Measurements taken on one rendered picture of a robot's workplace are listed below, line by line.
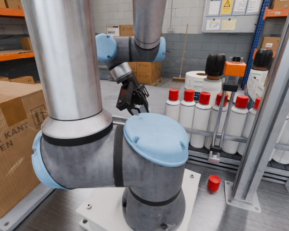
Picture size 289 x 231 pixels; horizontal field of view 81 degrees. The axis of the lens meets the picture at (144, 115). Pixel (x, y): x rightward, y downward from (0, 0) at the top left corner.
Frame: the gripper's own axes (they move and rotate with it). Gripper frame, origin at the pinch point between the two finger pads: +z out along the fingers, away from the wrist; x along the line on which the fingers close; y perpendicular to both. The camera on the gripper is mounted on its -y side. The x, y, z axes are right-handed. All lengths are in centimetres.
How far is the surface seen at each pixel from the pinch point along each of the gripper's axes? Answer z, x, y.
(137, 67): -31, 138, 320
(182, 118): 2.5, -14.6, -1.3
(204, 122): 5.9, -21.2, -2.2
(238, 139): 14.0, -29.0, -3.8
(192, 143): 12.5, -14.1, -2.0
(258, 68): 11, -47, 58
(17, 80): -116, 304, 163
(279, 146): 19.6, -38.4, -3.8
